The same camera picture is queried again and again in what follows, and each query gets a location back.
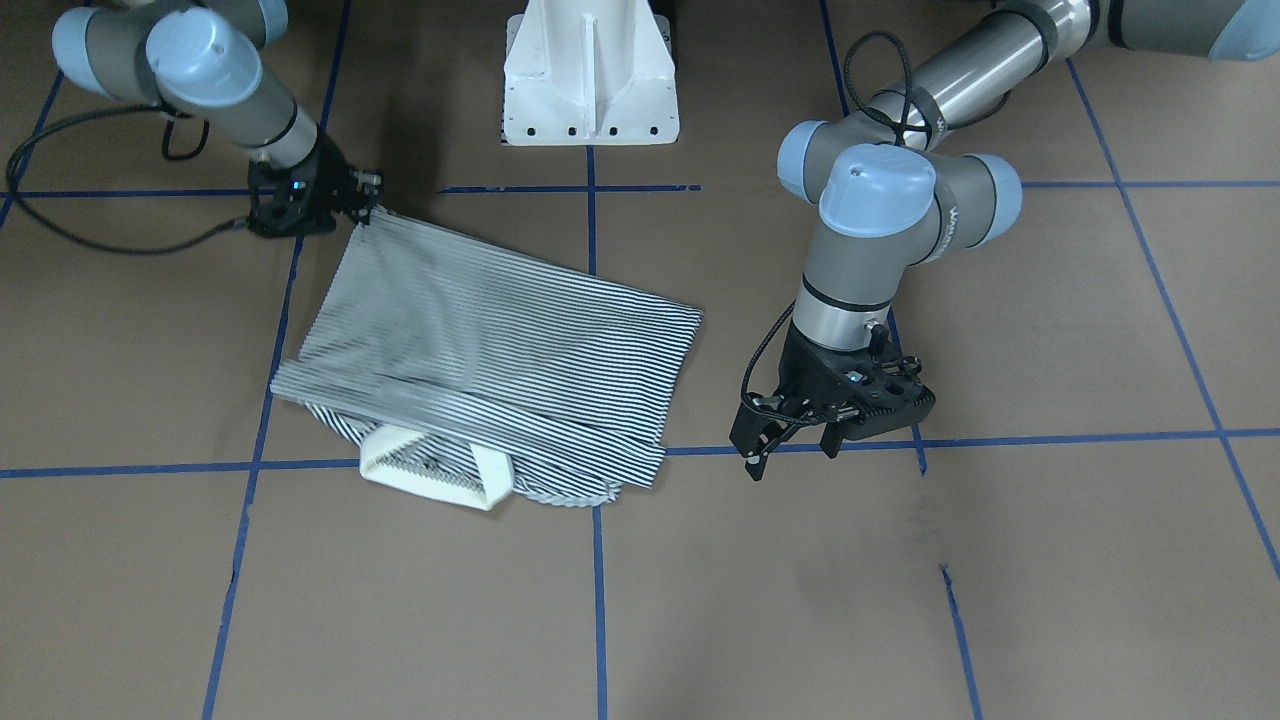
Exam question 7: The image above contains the striped collared shirt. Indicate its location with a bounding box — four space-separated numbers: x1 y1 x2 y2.
271 208 701 510

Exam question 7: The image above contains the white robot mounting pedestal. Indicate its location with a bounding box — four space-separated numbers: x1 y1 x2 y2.
500 1 681 147

